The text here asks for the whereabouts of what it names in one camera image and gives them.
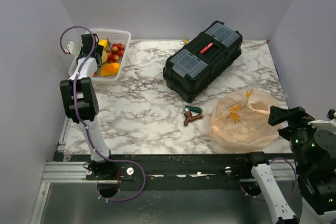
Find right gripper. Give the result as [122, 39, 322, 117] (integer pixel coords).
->
[269, 103, 329, 169]

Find yellow fake lemon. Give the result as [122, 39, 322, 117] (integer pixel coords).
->
[101, 51, 108, 64]

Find red yellow fake fruits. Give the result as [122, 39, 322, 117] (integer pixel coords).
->
[107, 41, 125, 63]

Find orange yellow fake mango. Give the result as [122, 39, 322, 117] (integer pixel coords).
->
[100, 62, 120, 77]

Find translucent orange plastic bag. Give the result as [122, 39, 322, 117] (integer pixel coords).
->
[209, 89, 279, 153]

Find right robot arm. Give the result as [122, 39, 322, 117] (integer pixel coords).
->
[241, 106, 335, 223]

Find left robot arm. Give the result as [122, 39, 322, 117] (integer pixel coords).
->
[60, 31, 117, 179]

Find white plastic basket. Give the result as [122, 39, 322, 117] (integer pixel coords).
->
[68, 28, 131, 85]

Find small yellow object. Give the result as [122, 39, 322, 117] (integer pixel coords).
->
[180, 39, 189, 45]

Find black plastic toolbox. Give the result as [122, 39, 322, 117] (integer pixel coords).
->
[163, 20, 243, 103]

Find black base bar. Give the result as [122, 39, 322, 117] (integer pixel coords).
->
[54, 153, 276, 190]

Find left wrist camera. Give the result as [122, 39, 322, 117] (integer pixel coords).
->
[66, 41, 82, 56]

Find green handled screwdriver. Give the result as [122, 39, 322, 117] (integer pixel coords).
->
[172, 103, 203, 113]

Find aluminium frame rail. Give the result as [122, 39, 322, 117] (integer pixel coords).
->
[41, 161, 90, 183]

